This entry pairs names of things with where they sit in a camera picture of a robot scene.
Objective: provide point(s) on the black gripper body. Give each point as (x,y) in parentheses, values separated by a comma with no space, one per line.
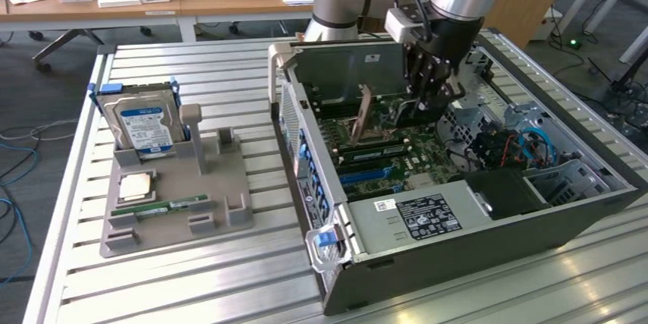
(455,43)

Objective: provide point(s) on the black Nvidia graphics card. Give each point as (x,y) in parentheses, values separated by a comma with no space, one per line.
(361,119)

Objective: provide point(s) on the silver perforated drive cage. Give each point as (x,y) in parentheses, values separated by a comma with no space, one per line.
(480,111)

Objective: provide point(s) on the CPU socket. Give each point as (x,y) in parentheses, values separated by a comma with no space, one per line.
(379,134)

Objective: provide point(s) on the black RAM slot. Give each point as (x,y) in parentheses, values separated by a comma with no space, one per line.
(333,104)
(336,112)

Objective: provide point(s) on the green motherboard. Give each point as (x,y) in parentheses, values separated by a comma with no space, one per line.
(429,157)

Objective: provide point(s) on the device with green light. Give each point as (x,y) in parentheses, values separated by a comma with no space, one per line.
(573,42)

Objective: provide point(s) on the long expansion slot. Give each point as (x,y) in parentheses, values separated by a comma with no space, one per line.
(364,176)
(364,162)

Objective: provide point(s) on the blue card retention clip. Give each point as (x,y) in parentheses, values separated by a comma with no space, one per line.
(305,154)
(313,186)
(309,170)
(319,202)

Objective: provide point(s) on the black plastic shroud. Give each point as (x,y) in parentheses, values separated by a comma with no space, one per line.
(505,195)

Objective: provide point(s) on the black floor stand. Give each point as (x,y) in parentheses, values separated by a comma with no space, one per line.
(625,85)

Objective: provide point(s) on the silver disk bay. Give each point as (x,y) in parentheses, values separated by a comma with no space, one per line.
(572,183)

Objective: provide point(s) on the grey power supply unit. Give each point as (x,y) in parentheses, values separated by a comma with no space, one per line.
(369,233)

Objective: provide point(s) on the wooden office desk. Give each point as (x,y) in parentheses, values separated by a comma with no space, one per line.
(237,1)
(76,13)

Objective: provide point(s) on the blue case latch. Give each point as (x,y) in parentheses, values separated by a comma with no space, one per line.
(324,241)

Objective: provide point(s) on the dark grey PC case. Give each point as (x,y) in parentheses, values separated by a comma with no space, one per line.
(455,263)

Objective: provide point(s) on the grey printed parts rack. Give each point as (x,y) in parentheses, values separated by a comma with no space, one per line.
(203,195)

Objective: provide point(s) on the hard disk in blue carrier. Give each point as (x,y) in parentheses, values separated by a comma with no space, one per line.
(144,126)

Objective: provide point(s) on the silver CPU chip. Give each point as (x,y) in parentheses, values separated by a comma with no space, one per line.
(133,185)

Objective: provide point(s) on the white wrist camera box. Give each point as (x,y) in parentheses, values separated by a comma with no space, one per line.
(403,24)

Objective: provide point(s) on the white wall box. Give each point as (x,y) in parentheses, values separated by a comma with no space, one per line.
(549,28)

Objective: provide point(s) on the white desk frame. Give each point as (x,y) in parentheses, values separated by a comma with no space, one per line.
(581,1)

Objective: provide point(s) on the grey wheeled leg frame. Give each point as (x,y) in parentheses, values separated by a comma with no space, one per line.
(60,44)

